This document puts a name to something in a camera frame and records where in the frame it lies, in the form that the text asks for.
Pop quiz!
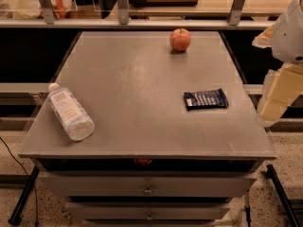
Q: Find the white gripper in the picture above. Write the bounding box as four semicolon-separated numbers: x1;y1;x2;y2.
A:
257;0;303;127

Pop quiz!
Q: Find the blue rxbar blueberry wrapper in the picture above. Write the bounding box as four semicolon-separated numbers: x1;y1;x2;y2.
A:
184;89;229;111

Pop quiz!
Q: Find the red apple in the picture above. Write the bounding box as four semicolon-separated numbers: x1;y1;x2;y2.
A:
169;28;191;52

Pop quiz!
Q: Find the black right stand leg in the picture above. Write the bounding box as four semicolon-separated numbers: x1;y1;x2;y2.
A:
265;165;301;227

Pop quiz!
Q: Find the black stand leg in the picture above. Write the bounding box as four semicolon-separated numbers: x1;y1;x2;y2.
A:
265;165;301;227
8;166;39;226

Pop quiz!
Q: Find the grey drawer cabinet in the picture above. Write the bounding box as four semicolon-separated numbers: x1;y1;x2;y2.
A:
21;31;276;227

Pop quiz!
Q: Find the clear plastic water bottle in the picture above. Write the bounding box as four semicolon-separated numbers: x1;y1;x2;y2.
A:
47;83;95;141

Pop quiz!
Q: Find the lower grey drawer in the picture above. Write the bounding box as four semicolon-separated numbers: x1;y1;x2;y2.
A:
66;202;230;220

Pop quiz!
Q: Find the grey drawer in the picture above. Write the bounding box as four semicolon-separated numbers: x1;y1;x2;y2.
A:
66;202;230;220
39;172;257;198

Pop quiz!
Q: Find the upper grey drawer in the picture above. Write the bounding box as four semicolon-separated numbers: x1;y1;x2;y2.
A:
39;172;257;198

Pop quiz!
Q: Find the black left stand leg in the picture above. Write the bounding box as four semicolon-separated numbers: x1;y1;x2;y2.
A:
8;166;39;226

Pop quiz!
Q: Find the grey metal shelf rail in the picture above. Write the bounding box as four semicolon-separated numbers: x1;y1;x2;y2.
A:
0;19;275;30

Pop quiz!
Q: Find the black floor cable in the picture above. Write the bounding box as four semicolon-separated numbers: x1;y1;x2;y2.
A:
0;137;40;227

